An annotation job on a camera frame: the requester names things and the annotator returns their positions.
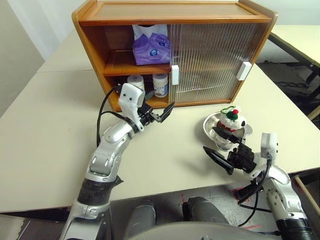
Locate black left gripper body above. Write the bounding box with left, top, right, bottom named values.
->
left=136, top=102, right=162, bottom=126

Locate white bottle blue label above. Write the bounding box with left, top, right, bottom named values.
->
left=152, top=73, right=170, bottom=98

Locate brown wooden cabinet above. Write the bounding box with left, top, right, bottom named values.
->
left=71, top=0, right=279, bottom=113

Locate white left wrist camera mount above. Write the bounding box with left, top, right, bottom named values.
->
left=117, top=83, right=146, bottom=132

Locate silver metal bowl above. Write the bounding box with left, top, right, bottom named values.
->
left=202, top=111, right=253, bottom=152

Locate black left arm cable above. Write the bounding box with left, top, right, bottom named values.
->
left=96, top=86, right=131, bottom=148

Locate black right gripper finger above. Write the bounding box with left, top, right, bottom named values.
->
left=212, top=126, right=243, bottom=145
left=202, top=146, right=235, bottom=176

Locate purple tissue pack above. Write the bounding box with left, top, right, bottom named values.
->
left=131, top=24, right=171, bottom=66

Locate light grey curved robot torso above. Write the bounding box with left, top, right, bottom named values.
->
left=129, top=221, right=280, bottom=240

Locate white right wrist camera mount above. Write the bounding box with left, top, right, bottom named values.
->
left=249, top=132, right=280, bottom=180

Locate white bottle plain label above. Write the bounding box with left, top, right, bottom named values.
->
left=126, top=75, right=146, bottom=92

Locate ribbed clear sliding door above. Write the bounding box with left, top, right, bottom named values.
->
left=174, top=22, right=259, bottom=102
left=166, top=23, right=251, bottom=104

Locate crocheted white red green toy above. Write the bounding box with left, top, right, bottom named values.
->
left=216, top=104, right=248, bottom=133

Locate beige table with black legs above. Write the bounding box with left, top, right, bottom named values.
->
left=268, top=24, right=320, bottom=121

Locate dark grey rounded shape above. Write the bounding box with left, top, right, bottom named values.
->
left=124, top=198, right=156, bottom=240
left=181, top=196, right=230, bottom=226

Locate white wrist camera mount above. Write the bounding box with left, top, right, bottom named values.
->
left=249, top=132, right=280, bottom=180
left=117, top=83, right=146, bottom=132

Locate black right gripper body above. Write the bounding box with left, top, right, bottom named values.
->
left=227, top=142, right=256, bottom=175

